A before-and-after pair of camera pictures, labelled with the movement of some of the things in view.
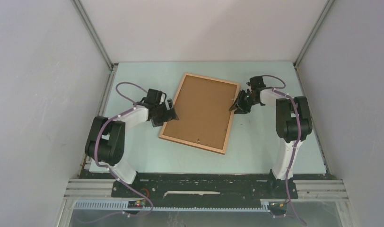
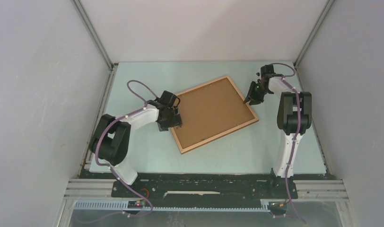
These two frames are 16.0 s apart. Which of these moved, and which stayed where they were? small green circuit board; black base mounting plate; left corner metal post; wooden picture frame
Moved: wooden picture frame
Stayed: black base mounting plate; left corner metal post; small green circuit board
